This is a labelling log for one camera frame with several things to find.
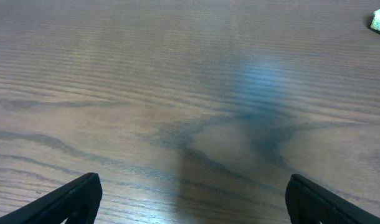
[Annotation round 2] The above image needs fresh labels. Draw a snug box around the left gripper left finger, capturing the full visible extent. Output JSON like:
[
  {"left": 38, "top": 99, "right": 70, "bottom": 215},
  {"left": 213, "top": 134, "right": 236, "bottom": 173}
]
[{"left": 0, "top": 172, "right": 103, "bottom": 224}]

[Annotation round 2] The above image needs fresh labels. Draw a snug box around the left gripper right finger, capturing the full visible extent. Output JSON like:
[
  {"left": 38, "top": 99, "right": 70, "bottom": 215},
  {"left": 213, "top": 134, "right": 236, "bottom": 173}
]
[{"left": 285, "top": 174, "right": 380, "bottom": 224}]

